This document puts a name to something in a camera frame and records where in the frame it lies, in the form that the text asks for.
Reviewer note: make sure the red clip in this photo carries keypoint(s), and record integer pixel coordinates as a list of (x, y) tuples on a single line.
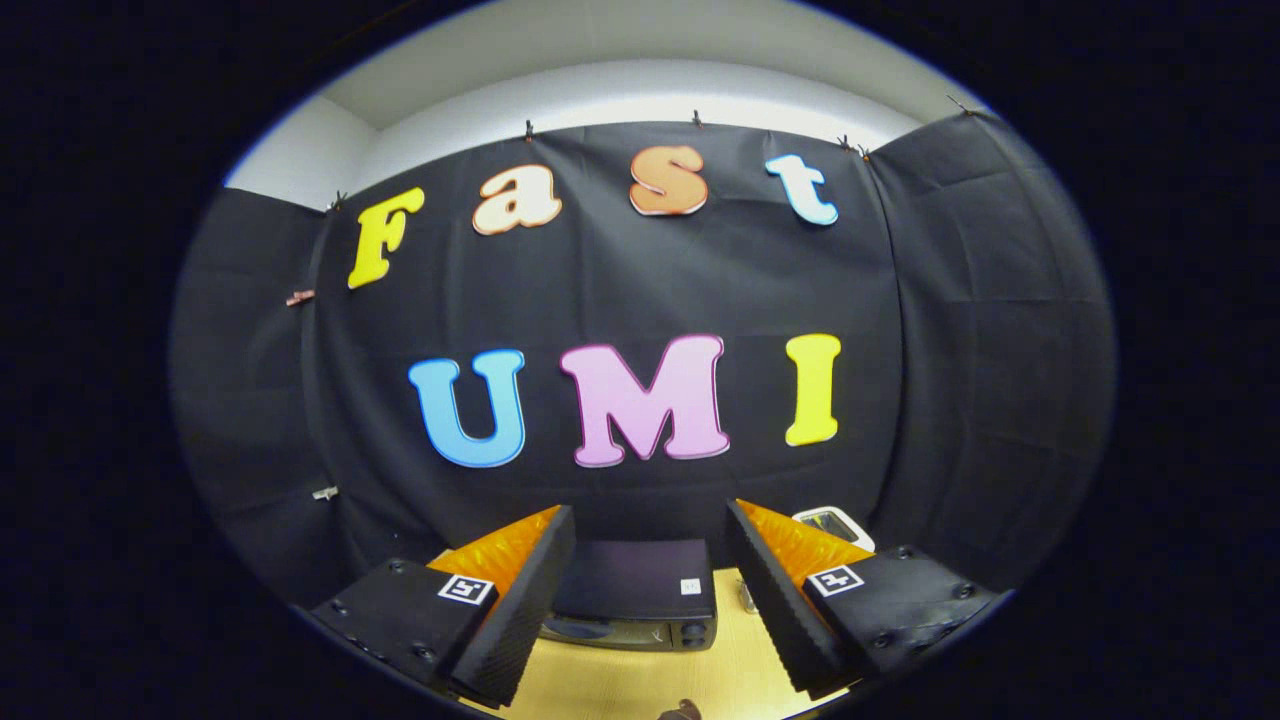
[(300, 298)]

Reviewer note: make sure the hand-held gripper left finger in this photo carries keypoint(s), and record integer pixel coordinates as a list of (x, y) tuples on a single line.
[(520, 610)]

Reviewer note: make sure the white bread toaster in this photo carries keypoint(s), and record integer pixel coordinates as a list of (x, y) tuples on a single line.
[(830, 522)]

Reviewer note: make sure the black toaster oven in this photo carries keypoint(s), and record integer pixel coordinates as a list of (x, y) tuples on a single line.
[(630, 580)]

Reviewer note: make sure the row of black cloth clips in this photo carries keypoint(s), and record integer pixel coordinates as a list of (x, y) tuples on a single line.
[(528, 130)]

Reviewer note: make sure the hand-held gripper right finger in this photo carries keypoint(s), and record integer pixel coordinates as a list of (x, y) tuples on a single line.
[(778, 605)]

